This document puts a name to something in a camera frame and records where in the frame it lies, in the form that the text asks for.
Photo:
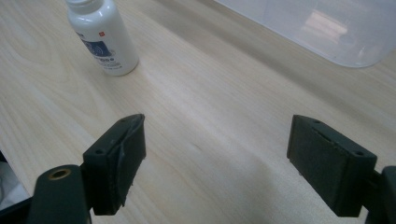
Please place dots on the white plastic bottle blue label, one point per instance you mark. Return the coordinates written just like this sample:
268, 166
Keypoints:
102, 39

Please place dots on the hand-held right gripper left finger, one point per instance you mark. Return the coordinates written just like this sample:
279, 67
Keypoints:
112, 174

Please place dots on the clear plastic storage box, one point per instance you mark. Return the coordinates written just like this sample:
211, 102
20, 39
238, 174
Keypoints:
317, 28

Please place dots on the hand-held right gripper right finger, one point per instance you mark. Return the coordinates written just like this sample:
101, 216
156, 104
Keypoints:
327, 168

